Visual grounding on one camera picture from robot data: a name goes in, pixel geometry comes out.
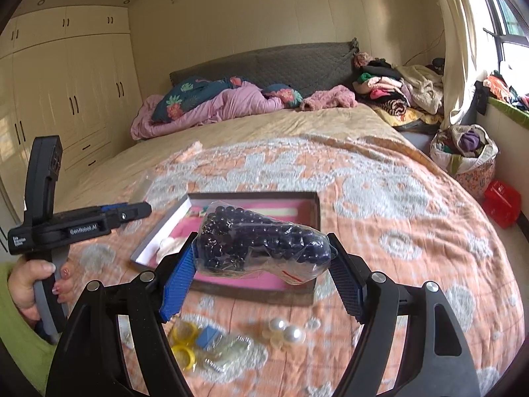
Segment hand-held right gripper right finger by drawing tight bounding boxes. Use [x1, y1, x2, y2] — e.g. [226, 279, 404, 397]
[326, 236, 482, 397]

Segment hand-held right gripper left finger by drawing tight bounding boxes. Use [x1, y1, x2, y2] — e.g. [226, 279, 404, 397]
[45, 232, 199, 397]

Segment white hair clip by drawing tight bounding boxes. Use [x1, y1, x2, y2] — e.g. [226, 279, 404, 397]
[156, 236, 185, 259]

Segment shallow cardboard box pink lining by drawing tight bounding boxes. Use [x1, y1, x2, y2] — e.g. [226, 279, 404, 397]
[130, 191, 321, 308]

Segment pearl hair clip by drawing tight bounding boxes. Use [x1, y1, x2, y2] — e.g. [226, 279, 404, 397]
[262, 318, 307, 347]

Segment bag of black beads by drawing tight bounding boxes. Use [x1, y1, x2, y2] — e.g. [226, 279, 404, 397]
[194, 200, 334, 287]

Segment person's left forearm green sleeve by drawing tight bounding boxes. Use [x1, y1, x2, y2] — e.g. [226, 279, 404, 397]
[0, 262, 61, 393]

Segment person's left hand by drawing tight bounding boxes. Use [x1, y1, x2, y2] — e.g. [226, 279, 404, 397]
[7, 254, 78, 323]

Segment small blue box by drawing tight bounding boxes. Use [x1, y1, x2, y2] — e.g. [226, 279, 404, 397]
[197, 325, 220, 348]

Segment orange and white blanket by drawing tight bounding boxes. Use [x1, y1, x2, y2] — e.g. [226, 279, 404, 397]
[58, 136, 525, 397]

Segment cream wardrobe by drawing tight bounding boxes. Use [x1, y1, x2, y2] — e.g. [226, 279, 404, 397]
[0, 5, 143, 216]

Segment large floral pillow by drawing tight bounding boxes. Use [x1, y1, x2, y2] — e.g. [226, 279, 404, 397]
[150, 76, 245, 124]

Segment pink quilt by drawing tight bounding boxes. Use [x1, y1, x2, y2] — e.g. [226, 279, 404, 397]
[131, 80, 305, 141]

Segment red plastic basket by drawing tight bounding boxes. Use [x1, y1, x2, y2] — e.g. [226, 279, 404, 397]
[483, 180, 522, 229]

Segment beige bedsheet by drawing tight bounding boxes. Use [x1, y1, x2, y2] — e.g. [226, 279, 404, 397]
[56, 103, 416, 209]

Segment floral bag of clothes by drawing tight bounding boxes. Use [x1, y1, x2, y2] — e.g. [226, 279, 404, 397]
[429, 124, 499, 201]

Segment pink fuzzy garment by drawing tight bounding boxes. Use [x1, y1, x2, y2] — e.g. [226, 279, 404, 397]
[299, 85, 360, 112]

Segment small floral pillow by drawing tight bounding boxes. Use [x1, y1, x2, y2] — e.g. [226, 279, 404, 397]
[262, 83, 305, 107]

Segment pile of clothes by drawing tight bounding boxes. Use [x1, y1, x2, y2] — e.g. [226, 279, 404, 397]
[352, 52, 446, 128]

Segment grey quilted headboard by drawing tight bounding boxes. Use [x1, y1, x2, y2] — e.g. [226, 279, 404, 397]
[169, 38, 359, 97]

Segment clothes on window sill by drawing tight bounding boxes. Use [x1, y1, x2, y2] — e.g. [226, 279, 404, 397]
[483, 70, 529, 113]

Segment cream curtain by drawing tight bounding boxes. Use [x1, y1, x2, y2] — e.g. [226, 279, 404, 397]
[429, 0, 499, 131]

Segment window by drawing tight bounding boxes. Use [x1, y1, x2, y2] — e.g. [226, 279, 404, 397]
[473, 0, 529, 48]

